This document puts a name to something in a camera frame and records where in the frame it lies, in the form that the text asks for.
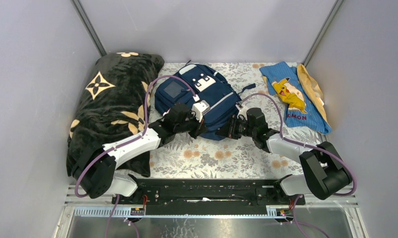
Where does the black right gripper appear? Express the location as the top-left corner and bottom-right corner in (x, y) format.
(216, 115), (256, 140)

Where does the navy blue backpack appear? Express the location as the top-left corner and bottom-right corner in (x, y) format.
(154, 60), (257, 141)

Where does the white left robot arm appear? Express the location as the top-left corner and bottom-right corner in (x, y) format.
(71, 101), (210, 204)

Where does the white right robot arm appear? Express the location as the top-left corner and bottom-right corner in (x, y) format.
(216, 108), (353, 204)

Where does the yellow snack bag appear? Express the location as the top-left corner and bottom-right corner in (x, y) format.
(296, 64), (327, 121)

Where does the floral table mat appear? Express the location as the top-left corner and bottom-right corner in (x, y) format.
(148, 63), (322, 179)

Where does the blue pikachu cloth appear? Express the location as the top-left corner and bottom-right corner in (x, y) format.
(259, 61), (333, 134)

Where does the black floral blanket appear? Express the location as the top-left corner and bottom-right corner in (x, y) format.
(66, 52), (165, 175)

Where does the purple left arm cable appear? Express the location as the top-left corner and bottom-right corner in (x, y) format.
(74, 74), (199, 238)

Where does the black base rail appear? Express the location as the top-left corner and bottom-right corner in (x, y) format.
(112, 178), (295, 216)

